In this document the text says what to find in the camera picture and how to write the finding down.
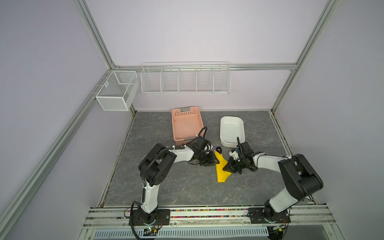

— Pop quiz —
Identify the green circuit board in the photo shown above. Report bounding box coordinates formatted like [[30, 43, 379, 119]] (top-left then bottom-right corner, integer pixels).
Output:
[[143, 228, 158, 237]]

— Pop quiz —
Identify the aluminium mounting rail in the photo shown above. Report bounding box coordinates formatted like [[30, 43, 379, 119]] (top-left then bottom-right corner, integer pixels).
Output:
[[83, 205, 336, 229]]

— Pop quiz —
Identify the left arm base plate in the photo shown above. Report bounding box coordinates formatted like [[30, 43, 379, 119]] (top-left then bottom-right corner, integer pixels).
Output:
[[130, 209, 171, 226]]

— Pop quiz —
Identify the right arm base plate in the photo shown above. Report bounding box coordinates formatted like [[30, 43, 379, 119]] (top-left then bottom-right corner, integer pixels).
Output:
[[247, 207, 291, 224]]

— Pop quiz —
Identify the yellow paper napkin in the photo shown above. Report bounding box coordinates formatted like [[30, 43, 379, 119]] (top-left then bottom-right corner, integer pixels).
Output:
[[215, 151, 232, 183]]

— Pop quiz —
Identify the white slotted cable duct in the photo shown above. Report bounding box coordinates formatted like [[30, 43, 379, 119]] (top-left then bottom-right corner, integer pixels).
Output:
[[93, 226, 269, 240]]

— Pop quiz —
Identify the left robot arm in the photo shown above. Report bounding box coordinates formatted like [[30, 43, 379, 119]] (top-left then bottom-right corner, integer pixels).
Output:
[[131, 126, 219, 225]]

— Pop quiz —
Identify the white plastic tray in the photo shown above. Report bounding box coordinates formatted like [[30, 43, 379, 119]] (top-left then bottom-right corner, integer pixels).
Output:
[[220, 116, 246, 148]]

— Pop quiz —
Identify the white wire wall rack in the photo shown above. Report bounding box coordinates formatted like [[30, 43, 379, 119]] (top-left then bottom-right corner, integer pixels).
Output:
[[141, 62, 232, 95]]

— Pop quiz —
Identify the white mesh wall basket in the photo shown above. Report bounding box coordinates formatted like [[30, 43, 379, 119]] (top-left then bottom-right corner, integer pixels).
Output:
[[96, 71, 140, 112]]

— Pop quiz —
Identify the pink perforated plastic basket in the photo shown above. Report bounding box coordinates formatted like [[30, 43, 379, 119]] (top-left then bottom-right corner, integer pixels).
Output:
[[172, 107, 204, 146]]

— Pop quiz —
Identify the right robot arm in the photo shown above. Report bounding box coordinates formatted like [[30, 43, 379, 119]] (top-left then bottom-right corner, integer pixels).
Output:
[[223, 142, 324, 223]]

